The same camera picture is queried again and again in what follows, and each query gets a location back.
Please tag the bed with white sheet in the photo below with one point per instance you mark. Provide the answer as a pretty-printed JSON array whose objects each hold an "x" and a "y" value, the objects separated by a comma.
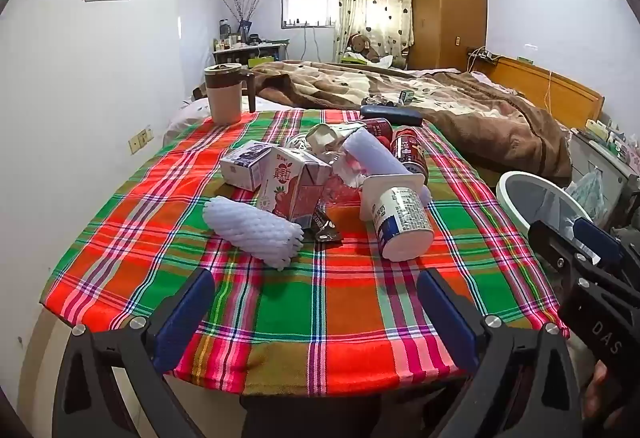
[{"x": 185, "y": 118}]

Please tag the plaid tablecloth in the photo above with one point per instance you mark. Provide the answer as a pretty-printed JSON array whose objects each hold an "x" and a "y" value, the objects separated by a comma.
[{"x": 350, "y": 308}]

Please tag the person's right hand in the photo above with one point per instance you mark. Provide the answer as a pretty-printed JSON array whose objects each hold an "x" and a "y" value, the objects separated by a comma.
[{"x": 595, "y": 398}]

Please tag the wall socket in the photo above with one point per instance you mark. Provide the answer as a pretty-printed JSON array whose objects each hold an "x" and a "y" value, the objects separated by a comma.
[{"x": 140, "y": 140}]

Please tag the wooden headboard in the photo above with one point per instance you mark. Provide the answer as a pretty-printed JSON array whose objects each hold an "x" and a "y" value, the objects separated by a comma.
[{"x": 550, "y": 88}]

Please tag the red milk carton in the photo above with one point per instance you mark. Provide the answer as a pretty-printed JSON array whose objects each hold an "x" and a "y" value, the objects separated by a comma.
[{"x": 285, "y": 188}]

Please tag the small green box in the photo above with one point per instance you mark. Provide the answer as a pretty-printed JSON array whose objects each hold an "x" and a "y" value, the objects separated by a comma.
[{"x": 406, "y": 97}]

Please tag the dark blue glasses case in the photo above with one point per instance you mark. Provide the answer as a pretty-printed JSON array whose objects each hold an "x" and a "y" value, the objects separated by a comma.
[{"x": 392, "y": 114}]

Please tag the white waste bin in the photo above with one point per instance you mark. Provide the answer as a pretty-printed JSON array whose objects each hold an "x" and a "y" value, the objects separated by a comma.
[{"x": 530, "y": 198}]

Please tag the brown teddy bear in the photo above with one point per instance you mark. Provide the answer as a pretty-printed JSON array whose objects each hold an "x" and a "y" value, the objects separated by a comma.
[{"x": 357, "y": 45}]

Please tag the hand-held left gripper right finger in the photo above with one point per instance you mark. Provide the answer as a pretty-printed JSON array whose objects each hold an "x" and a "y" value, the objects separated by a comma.
[{"x": 447, "y": 318}]

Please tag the cluttered shelf desk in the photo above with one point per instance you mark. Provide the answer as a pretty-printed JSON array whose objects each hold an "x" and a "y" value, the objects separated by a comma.
[{"x": 265, "y": 50}]

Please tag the dark snack wrapper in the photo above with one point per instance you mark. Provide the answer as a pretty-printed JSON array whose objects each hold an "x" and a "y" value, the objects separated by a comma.
[{"x": 325, "y": 228}]

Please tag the clear plastic bag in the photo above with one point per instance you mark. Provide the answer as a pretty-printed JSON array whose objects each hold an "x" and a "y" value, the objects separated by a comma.
[{"x": 587, "y": 193}]

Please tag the brown blanket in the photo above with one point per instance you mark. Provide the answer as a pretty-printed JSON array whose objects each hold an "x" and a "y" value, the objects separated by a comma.
[{"x": 475, "y": 118}]

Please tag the clear plastic wrapper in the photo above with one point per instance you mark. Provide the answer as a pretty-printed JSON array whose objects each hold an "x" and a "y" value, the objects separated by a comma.
[{"x": 345, "y": 185}]

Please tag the pile of small packets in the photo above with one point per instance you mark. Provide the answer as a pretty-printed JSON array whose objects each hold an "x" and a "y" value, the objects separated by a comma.
[{"x": 612, "y": 135}]

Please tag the white nightstand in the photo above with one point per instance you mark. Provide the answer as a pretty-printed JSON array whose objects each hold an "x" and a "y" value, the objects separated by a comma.
[{"x": 590, "y": 158}]

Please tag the white foam fruit net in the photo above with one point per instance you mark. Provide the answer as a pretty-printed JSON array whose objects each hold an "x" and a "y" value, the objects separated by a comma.
[
  {"x": 375, "y": 155},
  {"x": 250, "y": 230}
]

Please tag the purple milk carton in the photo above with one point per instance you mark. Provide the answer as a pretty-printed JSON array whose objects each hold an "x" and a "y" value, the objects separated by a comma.
[{"x": 245, "y": 168}]

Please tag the dark snack packet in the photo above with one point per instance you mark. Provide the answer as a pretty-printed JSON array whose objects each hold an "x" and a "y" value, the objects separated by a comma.
[{"x": 380, "y": 100}]

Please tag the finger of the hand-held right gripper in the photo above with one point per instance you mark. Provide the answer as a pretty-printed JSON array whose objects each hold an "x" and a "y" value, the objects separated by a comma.
[
  {"x": 595, "y": 234},
  {"x": 552, "y": 243}
]

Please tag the beige tumbler with brown lid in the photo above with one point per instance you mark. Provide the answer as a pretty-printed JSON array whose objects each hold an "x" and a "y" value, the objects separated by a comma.
[{"x": 225, "y": 103}]

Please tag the crumpled white paper cup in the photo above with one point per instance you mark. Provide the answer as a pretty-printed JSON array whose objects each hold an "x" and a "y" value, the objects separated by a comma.
[{"x": 322, "y": 135}]

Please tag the wooden wardrobe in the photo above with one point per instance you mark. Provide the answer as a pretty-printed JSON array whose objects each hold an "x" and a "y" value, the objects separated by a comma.
[{"x": 445, "y": 8}]

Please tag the red drink can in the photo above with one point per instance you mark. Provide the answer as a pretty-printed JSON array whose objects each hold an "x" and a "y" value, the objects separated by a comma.
[
  {"x": 407, "y": 150},
  {"x": 377, "y": 125}
]

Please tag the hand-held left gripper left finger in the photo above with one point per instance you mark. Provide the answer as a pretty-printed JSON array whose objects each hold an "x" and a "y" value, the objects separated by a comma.
[{"x": 182, "y": 318}]

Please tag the vase with branches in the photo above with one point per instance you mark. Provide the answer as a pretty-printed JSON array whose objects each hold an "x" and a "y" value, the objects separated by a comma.
[{"x": 245, "y": 25}]

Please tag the white yogurt cup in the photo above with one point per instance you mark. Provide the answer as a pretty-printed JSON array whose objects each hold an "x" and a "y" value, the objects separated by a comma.
[{"x": 400, "y": 218}]

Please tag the green tissue box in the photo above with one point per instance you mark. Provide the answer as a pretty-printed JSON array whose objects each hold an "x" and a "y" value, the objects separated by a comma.
[{"x": 352, "y": 60}]

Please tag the window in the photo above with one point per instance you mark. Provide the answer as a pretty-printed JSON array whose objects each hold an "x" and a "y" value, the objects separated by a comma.
[{"x": 310, "y": 8}]

